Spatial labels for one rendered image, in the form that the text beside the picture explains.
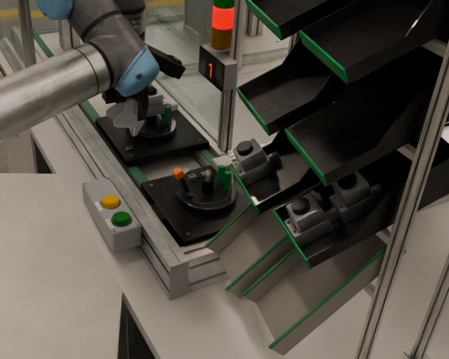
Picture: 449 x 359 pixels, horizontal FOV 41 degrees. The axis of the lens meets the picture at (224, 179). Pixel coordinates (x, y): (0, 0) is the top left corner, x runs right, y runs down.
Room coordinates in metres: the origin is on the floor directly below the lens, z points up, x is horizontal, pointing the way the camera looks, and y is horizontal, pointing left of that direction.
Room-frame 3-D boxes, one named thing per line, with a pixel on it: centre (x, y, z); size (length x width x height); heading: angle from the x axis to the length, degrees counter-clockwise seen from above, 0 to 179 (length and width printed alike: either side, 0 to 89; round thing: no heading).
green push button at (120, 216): (1.05, 0.22, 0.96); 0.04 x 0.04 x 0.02
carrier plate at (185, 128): (1.44, 0.21, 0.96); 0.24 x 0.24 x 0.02; 32
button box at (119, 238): (1.11, 0.26, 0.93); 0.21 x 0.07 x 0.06; 32
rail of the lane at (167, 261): (1.30, 0.31, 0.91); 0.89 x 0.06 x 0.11; 32
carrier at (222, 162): (1.15, 0.04, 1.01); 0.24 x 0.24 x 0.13; 32
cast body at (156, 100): (1.44, 0.21, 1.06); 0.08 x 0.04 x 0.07; 122
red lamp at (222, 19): (1.37, 0.04, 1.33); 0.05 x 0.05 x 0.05
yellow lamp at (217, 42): (1.37, 0.04, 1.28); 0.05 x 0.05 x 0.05
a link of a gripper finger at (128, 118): (0.98, 0.19, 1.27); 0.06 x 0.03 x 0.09; 122
